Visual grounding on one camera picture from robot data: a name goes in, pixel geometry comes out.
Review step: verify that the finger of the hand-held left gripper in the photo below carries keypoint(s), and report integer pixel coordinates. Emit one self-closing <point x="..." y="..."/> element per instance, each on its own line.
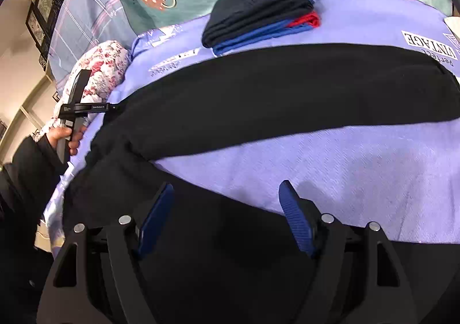
<point x="113" y="107"/>

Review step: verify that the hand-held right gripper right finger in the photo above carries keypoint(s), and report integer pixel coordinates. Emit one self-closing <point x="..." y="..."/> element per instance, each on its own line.
<point x="296" y="223"/>

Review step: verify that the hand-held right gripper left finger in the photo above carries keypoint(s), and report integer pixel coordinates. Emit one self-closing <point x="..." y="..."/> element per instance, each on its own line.
<point x="156" y="216"/>

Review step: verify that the black pants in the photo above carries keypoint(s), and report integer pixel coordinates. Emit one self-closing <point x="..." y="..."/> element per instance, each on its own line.
<point x="269" y="87"/>

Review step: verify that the person's left forearm black sleeve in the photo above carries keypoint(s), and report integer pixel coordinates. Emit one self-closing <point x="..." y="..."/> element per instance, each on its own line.
<point x="25" y="173"/>

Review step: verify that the person's left hand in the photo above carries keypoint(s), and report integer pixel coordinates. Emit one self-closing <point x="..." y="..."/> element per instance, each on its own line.
<point x="55" y="135"/>

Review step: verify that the floral bolster pillow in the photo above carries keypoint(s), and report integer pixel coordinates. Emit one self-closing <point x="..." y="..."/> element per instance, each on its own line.
<point x="107" y="65"/>

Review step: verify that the purple printed bed sheet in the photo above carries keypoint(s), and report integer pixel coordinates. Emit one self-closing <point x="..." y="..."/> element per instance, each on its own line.
<point x="359" y="166"/>

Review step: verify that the grey plaid pillow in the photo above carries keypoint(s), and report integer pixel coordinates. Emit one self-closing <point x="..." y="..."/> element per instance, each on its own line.
<point x="82" y="22"/>

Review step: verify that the folded dark navy garment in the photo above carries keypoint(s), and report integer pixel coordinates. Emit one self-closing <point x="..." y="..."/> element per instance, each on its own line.
<point x="251" y="8"/>

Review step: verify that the folded red garment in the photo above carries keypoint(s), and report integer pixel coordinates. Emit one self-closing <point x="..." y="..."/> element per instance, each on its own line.
<point x="307" y="19"/>

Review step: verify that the white textured pillow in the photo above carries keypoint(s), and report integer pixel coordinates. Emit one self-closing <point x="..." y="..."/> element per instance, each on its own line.
<point x="454" y="24"/>

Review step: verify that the beige wooden frame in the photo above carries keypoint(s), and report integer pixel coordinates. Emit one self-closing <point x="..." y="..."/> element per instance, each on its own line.
<point x="34" y="94"/>

